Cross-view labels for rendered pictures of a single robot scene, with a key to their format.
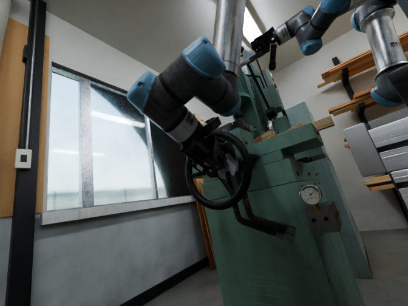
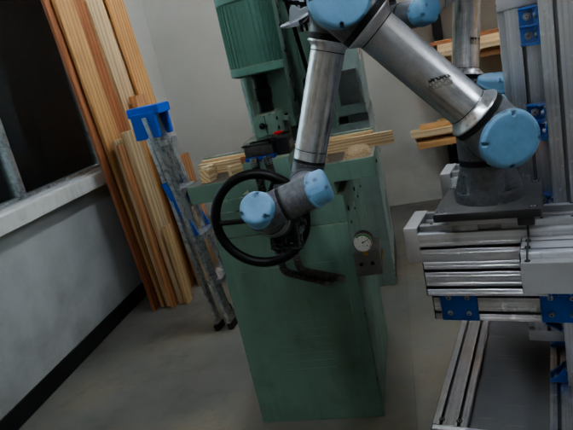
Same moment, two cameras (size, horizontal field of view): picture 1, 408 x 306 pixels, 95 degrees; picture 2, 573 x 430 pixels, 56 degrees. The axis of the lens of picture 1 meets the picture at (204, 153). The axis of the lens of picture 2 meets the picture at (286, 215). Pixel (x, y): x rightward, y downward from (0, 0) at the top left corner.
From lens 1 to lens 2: 0.98 m
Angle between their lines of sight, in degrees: 38
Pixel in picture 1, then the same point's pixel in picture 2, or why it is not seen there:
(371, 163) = (414, 255)
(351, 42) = not seen: outside the picture
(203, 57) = (324, 200)
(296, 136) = (355, 170)
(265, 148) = not seen: hidden behind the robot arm
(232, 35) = (327, 124)
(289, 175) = (341, 214)
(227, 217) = not seen: hidden behind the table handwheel
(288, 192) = (338, 233)
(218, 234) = (240, 281)
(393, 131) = (430, 239)
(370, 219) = (408, 186)
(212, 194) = (230, 230)
